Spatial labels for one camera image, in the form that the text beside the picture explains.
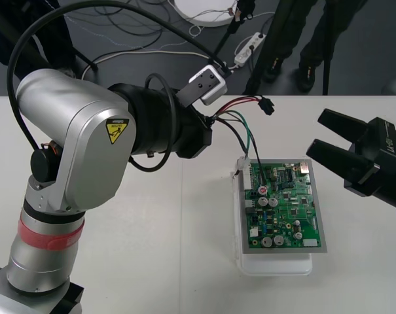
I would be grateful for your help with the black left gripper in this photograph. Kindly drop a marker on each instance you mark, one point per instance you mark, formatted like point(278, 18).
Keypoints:
point(194, 137)

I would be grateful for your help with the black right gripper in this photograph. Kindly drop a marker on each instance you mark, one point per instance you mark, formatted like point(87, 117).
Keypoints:
point(387, 163)

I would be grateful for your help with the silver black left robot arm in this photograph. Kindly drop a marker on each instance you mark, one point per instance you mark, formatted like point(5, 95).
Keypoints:
point(86, 131)

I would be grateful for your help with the white power strip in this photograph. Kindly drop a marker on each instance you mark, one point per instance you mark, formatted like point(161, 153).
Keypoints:
point(246, 52)

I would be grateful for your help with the black tripod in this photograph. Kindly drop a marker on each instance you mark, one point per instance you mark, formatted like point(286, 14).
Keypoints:
point(326, 65)
point(95, 67)

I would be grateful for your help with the white round base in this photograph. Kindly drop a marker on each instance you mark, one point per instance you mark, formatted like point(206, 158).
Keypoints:
point(210, 13)

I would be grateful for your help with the person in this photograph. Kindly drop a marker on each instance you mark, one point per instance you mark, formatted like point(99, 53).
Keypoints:
point(289, 32)
point(53, 36)

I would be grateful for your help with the pale grey left wrist camera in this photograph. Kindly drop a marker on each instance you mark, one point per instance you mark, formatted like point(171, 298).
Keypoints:
point(210, 83)

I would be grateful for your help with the green circuit board grey frame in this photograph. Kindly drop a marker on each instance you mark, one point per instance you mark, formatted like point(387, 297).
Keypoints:
point(292, 216)

